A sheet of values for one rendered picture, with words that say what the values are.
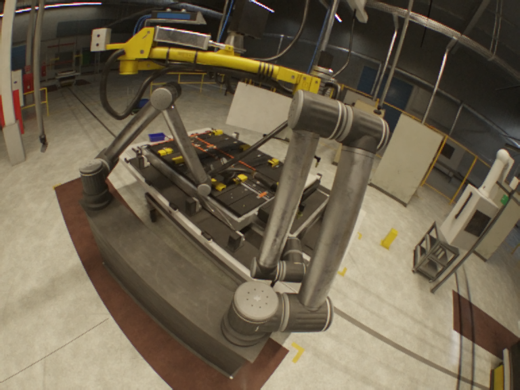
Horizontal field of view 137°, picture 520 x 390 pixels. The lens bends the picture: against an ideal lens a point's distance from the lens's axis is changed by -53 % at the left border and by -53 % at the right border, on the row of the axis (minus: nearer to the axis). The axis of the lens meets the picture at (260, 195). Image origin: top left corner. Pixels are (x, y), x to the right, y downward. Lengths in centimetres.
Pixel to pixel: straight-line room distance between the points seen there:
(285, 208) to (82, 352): 215
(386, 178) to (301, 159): 528
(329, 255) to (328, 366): 169
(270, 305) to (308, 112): 75
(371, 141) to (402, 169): 509
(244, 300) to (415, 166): 543
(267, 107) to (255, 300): 90
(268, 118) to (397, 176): 507
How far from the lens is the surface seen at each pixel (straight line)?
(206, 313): 127
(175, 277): 138
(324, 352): 242
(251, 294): 94
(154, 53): 108
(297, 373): 225
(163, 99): 140
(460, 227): 333
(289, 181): 78
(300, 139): 75
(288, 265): 106
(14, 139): 575
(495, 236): 722
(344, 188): 80
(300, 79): 111
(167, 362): 211
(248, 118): 112
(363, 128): 80
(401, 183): 599
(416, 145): 579
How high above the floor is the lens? 207
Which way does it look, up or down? 33 degrees down
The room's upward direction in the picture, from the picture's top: 16 degrees clockwise
